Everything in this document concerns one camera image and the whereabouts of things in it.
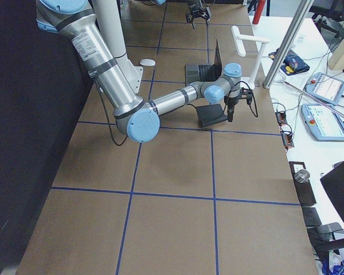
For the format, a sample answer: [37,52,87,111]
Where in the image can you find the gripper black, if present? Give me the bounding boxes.
[225,93,241,123]
[185,0,212,29]

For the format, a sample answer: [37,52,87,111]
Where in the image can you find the black mouse pad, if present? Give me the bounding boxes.
[196,104,227,128]

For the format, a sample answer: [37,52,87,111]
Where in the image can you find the grey laptop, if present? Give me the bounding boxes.
[185,40,222,85]

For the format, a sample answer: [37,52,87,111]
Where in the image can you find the white computer mouse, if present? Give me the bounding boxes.
[139,58,156,67]

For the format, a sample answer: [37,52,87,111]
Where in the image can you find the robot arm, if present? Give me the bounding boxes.
[36,1,242,143]

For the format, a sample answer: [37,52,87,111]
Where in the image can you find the white desk lamp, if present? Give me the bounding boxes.
[231,25,271,90]

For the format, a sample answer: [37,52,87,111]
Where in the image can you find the red cylinder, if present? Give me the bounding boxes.
[252,0,266,25]

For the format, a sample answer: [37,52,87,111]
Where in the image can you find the blue printed pouch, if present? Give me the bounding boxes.
[280,49,310,76]

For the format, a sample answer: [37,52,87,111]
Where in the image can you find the teach pendant near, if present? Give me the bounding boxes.
[301,104,344,142]

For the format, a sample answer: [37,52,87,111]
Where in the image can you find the teach pendant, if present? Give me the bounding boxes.
[304,72,344,105]
[301,104,344,142]

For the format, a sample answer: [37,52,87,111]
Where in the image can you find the teach pendant far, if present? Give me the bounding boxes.
[304,72,344,105]

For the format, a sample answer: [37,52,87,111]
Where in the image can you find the metal cylinder on box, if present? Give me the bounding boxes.
[294,169,310,183]

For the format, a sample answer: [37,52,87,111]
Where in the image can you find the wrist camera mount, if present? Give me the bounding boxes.
[239,88,253,106]

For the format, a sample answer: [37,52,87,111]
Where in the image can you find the black braided cable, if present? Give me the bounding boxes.
[234,81,259,118]

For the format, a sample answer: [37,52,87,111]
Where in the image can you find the usb hub with cables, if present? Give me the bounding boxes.
[275,111,287,126]

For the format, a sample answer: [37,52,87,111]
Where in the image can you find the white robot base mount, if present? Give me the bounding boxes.
[84,1,143,95]

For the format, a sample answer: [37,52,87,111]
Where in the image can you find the aluminium frame post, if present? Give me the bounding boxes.
[263,0,314,89]

